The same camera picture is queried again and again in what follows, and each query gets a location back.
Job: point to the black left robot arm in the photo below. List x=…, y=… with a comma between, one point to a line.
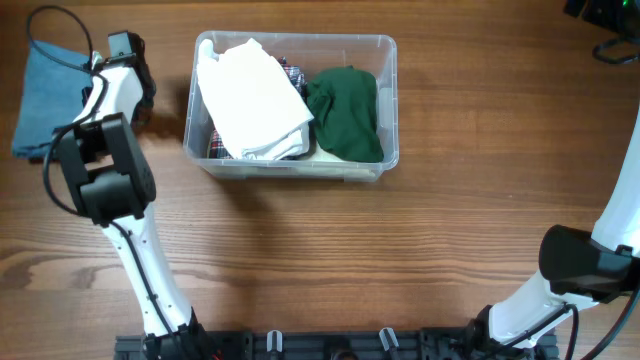
x=111, y=183

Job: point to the clear plastic storage container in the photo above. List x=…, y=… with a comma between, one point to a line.
x=313, y=53

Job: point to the blue cloth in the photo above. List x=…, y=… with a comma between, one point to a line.
x=51, y=98

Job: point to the white cloth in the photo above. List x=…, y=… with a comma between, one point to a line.
x=256, y=110

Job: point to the cream cloth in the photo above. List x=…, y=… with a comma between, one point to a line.
x=316, y=163

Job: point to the dark green cloth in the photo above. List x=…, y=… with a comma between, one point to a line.
x=343, y=103

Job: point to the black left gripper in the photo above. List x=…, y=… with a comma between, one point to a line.
x=144, y=111

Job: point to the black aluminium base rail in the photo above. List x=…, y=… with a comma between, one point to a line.
x=424, y=344

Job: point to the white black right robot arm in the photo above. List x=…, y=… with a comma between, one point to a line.
x=577, y=270

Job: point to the red navy plaid cloth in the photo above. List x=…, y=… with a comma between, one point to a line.
x=217, y=149

